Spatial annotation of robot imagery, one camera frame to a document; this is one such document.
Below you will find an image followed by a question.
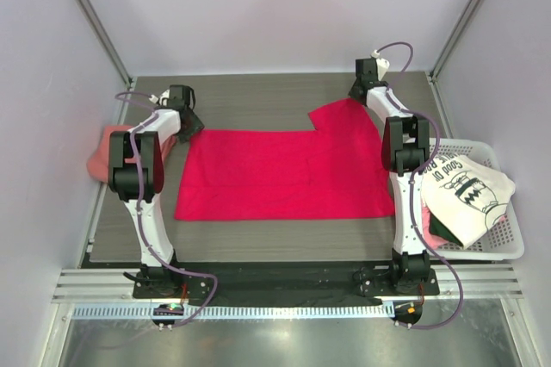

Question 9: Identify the bright pink t shirt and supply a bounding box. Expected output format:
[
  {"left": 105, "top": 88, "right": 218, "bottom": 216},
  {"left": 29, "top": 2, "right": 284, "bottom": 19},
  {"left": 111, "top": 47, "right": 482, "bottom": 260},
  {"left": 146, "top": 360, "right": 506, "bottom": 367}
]
[{"left": 174, "top": 98, "right": 394, "bottom": 221}]

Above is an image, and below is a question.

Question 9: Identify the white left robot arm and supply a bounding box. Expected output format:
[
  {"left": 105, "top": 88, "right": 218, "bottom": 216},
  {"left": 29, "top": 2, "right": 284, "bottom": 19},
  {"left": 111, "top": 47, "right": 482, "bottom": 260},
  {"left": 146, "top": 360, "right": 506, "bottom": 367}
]
[{"left": 108, "top": 84, "right": 204, "bottom": 297}]

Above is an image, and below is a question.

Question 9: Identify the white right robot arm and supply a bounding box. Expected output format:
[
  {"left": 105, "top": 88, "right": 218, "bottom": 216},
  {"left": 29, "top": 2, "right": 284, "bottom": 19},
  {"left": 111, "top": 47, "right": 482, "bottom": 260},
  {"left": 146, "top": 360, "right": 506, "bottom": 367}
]
[{"left": 349, "top": 51, "right": 430, "bottom": 295}]

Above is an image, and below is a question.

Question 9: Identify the folded salmon pink t shirt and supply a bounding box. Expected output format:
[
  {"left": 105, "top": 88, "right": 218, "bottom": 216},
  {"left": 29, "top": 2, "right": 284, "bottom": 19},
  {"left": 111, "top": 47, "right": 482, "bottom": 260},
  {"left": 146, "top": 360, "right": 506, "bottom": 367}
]
[{"left": 85, "top": 124, "right": 177, "bottom": 183}]

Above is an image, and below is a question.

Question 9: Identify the white printed t shirt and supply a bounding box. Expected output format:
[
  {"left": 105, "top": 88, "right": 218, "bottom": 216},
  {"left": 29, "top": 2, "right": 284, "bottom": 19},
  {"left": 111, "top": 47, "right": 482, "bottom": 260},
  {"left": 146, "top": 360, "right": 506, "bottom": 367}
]
[{"left": 421, "top": 153, "right": 516, "bottom": 249}]

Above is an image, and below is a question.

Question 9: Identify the dark green garment in basket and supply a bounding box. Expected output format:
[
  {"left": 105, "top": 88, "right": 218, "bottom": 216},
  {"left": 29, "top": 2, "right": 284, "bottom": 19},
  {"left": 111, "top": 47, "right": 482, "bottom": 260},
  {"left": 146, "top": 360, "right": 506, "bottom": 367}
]
[{"left": 429, "top": 215, "right": 464, "bottom": 248}]

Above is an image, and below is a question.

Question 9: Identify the pink garment in basket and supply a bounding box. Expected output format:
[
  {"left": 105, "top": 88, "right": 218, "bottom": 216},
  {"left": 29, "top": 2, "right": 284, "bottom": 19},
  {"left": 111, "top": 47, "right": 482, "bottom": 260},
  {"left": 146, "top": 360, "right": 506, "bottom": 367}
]
[{"left": 421, "top": 207, "right": 449, "bottom": 250}]

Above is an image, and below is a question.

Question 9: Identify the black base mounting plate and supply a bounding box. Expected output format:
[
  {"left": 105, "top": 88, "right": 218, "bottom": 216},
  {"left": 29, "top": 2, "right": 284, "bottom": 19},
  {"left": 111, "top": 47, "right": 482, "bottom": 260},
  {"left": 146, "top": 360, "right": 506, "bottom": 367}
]
[{"left": 123, "top": 261, "right": 440, "bottom": 324}]

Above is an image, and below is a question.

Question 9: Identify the white perforated plastic basket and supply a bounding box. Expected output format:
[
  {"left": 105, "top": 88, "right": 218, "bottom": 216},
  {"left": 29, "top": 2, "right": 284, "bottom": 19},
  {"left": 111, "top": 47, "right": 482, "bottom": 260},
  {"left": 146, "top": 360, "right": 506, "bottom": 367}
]
[{"left": 424, "top": 139, "right": 524, "bottom": 260}]

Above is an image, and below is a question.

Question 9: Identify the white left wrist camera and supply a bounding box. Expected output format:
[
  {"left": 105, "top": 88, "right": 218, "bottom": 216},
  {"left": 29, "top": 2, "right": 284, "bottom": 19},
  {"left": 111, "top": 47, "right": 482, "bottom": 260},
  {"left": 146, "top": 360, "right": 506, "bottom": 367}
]
[{"left": 148, "top": 90, "right": 170, "bottom": 107}]

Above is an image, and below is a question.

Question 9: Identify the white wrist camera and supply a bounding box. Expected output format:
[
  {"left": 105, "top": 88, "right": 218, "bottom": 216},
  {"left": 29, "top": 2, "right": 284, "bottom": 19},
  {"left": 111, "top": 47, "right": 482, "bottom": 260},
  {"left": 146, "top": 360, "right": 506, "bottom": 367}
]
[
  {"left": 148, "top": 90, "right": 170, "bottom": 107},
  {"left": 371, "top": 50, "right": 390, "bottom": 81}
]

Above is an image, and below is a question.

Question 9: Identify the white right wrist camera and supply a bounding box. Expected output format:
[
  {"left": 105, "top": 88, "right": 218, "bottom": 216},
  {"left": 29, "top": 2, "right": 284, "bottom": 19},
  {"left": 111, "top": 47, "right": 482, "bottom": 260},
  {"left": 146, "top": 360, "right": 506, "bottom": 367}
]
[{"left": 371, "top": 50, "right": 390, "bottom": 81}]

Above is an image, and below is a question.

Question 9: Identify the left aluminium frame post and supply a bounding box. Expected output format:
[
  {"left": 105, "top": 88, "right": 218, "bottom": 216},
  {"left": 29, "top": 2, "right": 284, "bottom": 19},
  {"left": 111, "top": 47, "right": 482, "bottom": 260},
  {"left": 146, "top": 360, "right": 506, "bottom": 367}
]
[{"left": 75, "top": 0, "right": 133, "bottom": 87}]

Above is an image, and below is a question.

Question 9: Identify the aluminium frame post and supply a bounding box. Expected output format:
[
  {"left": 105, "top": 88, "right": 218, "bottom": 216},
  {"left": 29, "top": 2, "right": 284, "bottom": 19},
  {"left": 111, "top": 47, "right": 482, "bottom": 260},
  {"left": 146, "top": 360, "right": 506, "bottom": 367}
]
[
  {"left": 429, "top": 0, "right": 484, "bottom": 83},
  {"left": 75, "top": 0, "right": 133, "bottom": 87}
]

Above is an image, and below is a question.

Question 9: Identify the right aluminium frame post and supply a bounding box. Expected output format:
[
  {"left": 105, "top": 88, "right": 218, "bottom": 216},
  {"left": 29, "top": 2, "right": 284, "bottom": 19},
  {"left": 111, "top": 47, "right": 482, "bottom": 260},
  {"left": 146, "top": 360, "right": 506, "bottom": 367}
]
[{"left": 429, "top": 0, "right": 484, "bottom": 83}]

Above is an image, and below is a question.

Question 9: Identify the white slotted cable duct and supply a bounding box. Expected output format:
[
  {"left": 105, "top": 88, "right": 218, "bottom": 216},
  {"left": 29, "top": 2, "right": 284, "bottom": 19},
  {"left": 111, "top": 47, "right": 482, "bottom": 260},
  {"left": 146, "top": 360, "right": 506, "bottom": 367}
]
[{"left": 72, "top": 302, "right": 394, "bottom": 321}]

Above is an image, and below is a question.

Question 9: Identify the aluminium front rail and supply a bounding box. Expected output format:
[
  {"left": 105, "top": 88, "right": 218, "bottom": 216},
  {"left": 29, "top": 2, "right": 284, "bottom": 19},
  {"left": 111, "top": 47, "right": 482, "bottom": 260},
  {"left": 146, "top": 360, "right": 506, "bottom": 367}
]
[{"left": 52, "top": 263, "right": 523, "bottom": 303}]

